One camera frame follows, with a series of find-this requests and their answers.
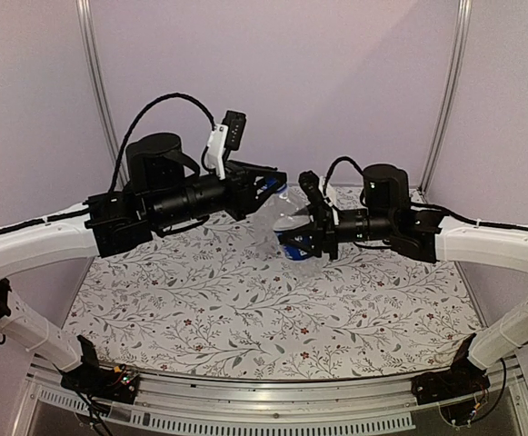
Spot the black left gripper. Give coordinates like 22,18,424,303
150,160,286,230

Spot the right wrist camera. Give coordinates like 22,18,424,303
298,171,337,215

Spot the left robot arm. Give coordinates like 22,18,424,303
0,133,287,394

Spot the right camera cable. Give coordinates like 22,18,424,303
324,156,364,192

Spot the right aluminium corner post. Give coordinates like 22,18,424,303
418,0,473,197

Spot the clear bottle with blue label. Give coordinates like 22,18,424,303
272,185,322,279

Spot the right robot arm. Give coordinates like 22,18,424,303
278,163,528,396

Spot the camera cable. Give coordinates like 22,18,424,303
108,93,217,192
324,156,364,192

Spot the left aluminium corner post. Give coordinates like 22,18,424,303
75,0,120,163

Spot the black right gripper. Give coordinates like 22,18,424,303
280,200,395,258

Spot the left camera cable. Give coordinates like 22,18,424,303
108,93,217,192

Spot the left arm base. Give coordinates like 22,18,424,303
60,335,140,404

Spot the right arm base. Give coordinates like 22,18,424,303
411,362,490,405

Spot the blue bottle cap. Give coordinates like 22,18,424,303
265,178,287,194

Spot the aluminium front rail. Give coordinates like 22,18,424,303
12,357,528,435

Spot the aluminium corner post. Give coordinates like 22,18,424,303
75,0,120,163
418,0,473,197

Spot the small clear bottle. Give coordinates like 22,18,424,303
252,202,277,257

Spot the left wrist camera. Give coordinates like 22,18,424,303
201,110,247,180

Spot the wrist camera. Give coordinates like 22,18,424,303
201,110,247,180
298,171,337,215

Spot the floral tablecloth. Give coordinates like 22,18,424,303
61,183,492,381

